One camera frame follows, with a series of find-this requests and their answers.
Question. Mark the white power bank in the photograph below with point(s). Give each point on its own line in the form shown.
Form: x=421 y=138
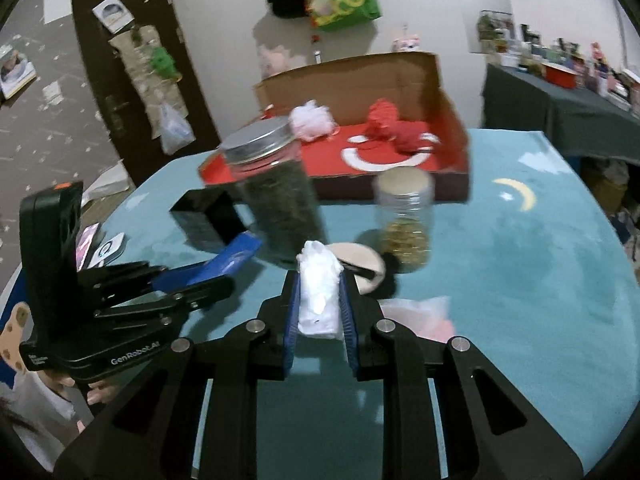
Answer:
x=108 y=251

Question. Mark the red knitted yarn ball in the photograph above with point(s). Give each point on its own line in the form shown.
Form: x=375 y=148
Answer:
x=412 y=138

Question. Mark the pink plush toy on wall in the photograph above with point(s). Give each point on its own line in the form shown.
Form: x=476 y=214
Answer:
x=273 y=61

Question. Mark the pink bear plush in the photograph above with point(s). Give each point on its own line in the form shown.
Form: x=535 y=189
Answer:
x=407 y=43

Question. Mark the white plastic bag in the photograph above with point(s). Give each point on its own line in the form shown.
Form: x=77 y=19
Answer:
x=175 y=131

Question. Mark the teal plush table cover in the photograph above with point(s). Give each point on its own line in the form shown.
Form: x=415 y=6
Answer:
x=533 y=274

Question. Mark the red bowl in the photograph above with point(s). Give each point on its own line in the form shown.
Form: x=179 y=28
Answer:
x=560 y=75

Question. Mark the small glass jar yellow beads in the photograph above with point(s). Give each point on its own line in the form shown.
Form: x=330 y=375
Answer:
x=404 y=199

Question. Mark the green plush on door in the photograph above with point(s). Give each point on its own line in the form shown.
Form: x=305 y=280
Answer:
x=164 y=64

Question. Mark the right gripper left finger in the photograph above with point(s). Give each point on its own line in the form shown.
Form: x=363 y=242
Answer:
x=191 y=412

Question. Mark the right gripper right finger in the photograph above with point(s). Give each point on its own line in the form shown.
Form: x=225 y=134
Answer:
x=448 y=411

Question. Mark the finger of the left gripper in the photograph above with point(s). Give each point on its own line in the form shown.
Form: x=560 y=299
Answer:
x=143 y=277
x=202 y=295

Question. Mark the smartphone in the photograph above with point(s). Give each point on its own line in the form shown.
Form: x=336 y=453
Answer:
x=84 y=243

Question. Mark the dark printed box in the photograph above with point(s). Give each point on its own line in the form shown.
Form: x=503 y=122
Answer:
x=207 y=218

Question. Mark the dark brown door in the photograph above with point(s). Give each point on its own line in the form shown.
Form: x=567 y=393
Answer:
x=116 y=39

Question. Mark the white mesh bath pouf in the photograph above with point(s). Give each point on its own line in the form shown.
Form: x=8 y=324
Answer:
x=311 y=122

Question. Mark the person's left hand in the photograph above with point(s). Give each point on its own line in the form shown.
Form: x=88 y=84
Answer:
x=99 y=392

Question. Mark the large glass jar metal lid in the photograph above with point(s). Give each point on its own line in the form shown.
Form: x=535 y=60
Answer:
x=265 y=161

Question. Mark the dark green side table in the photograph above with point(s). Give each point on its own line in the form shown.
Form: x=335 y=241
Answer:
x=576 y=122

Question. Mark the white sock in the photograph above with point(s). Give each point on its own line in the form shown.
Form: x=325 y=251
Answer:
x=320 y=277

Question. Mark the white translucent wrapper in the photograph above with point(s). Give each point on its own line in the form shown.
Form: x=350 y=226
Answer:
x=428 y=319

